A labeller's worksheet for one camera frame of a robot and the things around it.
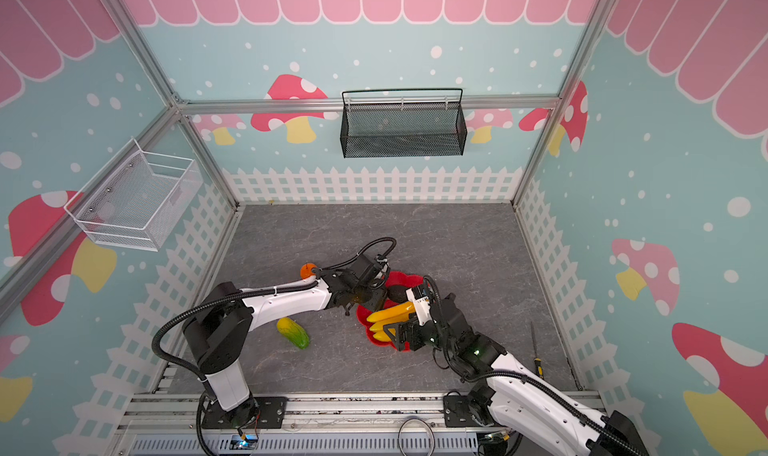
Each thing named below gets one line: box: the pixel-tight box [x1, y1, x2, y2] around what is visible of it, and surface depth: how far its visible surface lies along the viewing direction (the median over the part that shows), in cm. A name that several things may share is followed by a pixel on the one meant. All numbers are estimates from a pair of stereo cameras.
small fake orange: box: [300, 263, 317, 279], surface depth 99 cm
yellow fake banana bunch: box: [367, 302, 416, 342], surface depth 87 cm
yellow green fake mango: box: [276, 317, 310, 350], surface depth 85 cm
